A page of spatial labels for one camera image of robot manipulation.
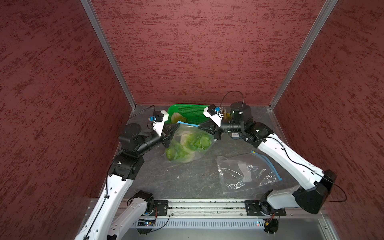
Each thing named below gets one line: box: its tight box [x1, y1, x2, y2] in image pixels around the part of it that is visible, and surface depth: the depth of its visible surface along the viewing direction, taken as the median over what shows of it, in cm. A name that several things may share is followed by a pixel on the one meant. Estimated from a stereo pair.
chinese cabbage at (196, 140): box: [180, 132, 213, 150], surface depth 73 cm
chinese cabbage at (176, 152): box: [166, 142, 196, 163], surface depth 78 cm
